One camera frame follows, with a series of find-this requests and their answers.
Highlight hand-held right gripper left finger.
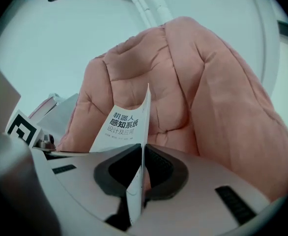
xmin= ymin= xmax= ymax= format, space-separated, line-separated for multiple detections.
xmin=32 ymin=143 xmax=144 ymax=234

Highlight white paperback book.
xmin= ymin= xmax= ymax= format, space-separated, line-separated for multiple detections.
xmin=88 ymin=83 xmax=152 ymax=230

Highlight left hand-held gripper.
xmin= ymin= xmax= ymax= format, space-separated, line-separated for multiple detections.
xmin=5 ymin=109 xmax=57 ymax=155

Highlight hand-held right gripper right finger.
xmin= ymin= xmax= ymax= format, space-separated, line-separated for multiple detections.
xmin=139 ymin=144 xmax=278 ymax=235

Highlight red hardcover book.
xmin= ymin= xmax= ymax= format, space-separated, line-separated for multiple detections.
xmin=28 ymin=94 xmax=59 ymax=120

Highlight pale blue table cloth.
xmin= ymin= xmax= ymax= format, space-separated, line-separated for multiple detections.
xmin=37 ymin=93 xmax=80 ymax=139

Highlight white wall pipes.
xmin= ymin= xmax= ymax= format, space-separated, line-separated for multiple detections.
xmin=120 ymin=0 xmax=175 ymax=30

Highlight pink cushioned armchair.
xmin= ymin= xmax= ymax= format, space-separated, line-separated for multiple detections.
xmin=58 ymin=16 xmax=288 ymax=204

